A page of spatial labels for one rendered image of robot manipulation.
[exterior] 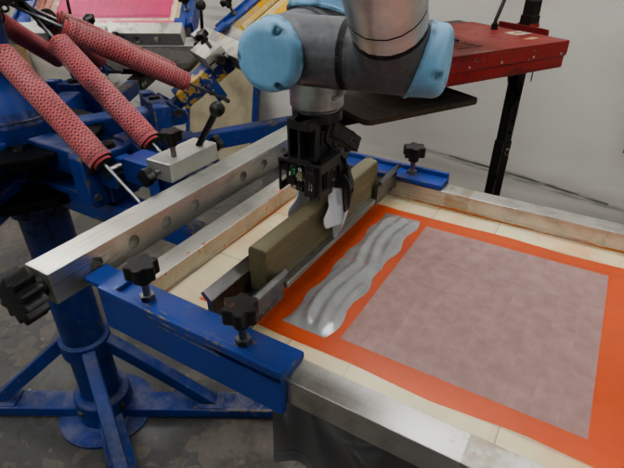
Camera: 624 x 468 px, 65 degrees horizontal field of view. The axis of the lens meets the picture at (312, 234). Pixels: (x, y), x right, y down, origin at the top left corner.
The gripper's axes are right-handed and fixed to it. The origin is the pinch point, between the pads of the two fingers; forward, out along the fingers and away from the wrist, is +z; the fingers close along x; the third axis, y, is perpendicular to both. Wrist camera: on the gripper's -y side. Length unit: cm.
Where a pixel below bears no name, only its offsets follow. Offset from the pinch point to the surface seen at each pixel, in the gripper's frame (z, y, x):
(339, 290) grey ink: 4.5, 8.9, 7.9
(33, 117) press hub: -5, 0, -76
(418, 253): 5.4, -7.7, 14.2
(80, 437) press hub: 100, 13, -83
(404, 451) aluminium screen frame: 4.2, 29.3, 26.2
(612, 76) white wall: 15, -200, 36
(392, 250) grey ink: 5.1, -5.9, 10.2
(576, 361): 5.4, 5.5, 40.1
